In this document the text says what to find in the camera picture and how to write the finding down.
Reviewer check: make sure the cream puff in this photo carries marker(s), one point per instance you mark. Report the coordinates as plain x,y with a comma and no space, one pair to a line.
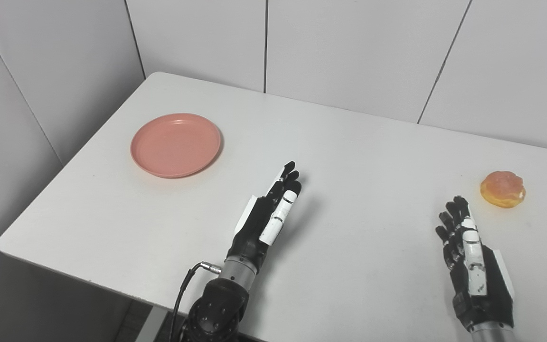
503,189

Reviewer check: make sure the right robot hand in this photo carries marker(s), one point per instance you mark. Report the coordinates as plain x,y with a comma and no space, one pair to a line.
480,280

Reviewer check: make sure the pink plate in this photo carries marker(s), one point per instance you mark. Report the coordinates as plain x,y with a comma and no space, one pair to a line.
176,145

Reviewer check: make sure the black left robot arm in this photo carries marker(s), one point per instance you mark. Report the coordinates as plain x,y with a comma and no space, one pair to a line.
219,304

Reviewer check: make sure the white table leg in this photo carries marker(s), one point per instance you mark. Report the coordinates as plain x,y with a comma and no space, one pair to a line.
149,324

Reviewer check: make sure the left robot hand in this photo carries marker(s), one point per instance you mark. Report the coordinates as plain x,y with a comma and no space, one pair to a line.
264,223

